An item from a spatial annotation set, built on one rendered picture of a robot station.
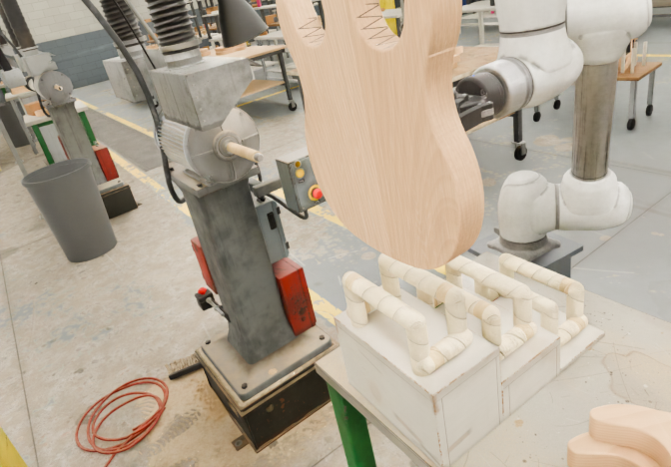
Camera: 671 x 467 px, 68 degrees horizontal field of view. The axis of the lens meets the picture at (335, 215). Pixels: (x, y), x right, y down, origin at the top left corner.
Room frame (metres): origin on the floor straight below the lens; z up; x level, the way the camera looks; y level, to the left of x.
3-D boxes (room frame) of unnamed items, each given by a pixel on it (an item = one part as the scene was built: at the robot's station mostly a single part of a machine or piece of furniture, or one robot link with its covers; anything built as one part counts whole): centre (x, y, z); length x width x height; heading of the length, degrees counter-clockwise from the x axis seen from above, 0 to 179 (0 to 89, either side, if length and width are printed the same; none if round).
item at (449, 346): (0.60, -0.13, 1.12); 0.11 x 0.03 x 0.03; 120
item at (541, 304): (0.82, -0.32, 1.04); 0.20 x 0.03 x 0.03; 29
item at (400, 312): (0.67, -0.04, 1.20); 0.20 x 0.03 x 0.03; 29
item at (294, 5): (0.79, -0.01, 1.63); 0.07 x 0.04 x 0.09; 29
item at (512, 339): (0.68, -0.27, 1.04); 0.11 x 0.03 x 0.03; 120
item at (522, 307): (0.71, -0.30, 1.07); 0.03 x 0.03 x 0.09
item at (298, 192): (1.78, 0.14, 0.99); 0.24 x 0.21 x 0.26; 31
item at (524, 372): (0.77, -0.22, 0.98); 0.27 x 0.16 x 0.09; 30
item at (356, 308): (0.74, 0.00, 1.15); 0.03 x 0.03 x 0.09
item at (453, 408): (0.69, -0.09, 1.02); 0.27 x 0.15 x 0.17; 30
